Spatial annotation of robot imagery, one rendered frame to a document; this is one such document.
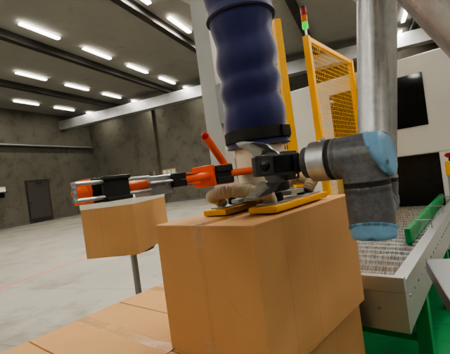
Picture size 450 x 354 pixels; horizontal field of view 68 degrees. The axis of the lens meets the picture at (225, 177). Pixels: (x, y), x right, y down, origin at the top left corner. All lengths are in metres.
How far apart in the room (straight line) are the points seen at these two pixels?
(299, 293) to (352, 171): 0.44
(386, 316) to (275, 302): 0.69
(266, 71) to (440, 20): 0.55
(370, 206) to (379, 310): 0.86
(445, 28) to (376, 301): 1.06
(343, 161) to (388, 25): 0.33
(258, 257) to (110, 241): 1.76
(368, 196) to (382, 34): 0.37
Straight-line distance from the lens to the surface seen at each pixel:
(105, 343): 1.38
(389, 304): 1.50
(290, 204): 1.02
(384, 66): 0.86
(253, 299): 0.89
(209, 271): 0.96
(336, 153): 0.71
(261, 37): 1.17
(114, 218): 2.45
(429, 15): 0.73
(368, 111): 0.84
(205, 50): 2.79
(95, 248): 2.56
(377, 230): 0.72
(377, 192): 0.71
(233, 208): 1.10
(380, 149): 0.69
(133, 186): 0.76
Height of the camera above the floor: 1.07
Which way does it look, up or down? level
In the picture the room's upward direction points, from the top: 8 degrees counter-clockwise
